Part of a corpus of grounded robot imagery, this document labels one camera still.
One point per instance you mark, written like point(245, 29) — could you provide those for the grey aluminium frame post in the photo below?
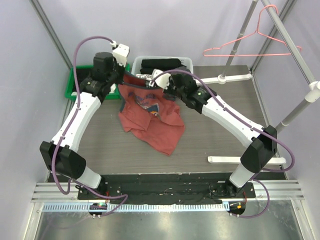
point(51, 32)

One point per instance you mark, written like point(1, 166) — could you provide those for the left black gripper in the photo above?
point(122, 69)

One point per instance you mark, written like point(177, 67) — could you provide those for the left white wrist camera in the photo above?
point(120, 52)

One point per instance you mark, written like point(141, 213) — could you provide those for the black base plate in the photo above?
point(172, 188)

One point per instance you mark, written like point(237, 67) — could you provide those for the green plastic tray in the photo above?
point(83, 71)

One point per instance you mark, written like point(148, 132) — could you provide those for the red tank top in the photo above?
point(150, 115)

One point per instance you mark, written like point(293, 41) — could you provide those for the grey clothes rack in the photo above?
point(294, 51)

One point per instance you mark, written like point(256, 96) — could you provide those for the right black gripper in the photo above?
point(171, 83)

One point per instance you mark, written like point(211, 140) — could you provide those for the black folded garment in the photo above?
point(163, 64)

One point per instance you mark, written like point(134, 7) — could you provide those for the white printed rolled garment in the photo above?
point(146, 77)

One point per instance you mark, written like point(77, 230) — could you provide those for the white garment in tray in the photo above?
point(112, 90)

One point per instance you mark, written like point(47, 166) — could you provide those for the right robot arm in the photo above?
point(260, 142)

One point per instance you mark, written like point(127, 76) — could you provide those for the white slotted cable duct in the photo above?
point(93, 207)

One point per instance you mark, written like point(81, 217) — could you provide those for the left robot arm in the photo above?
point(60, 155)

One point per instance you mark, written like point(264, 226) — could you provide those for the white plastic basket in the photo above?
point(186, 61)

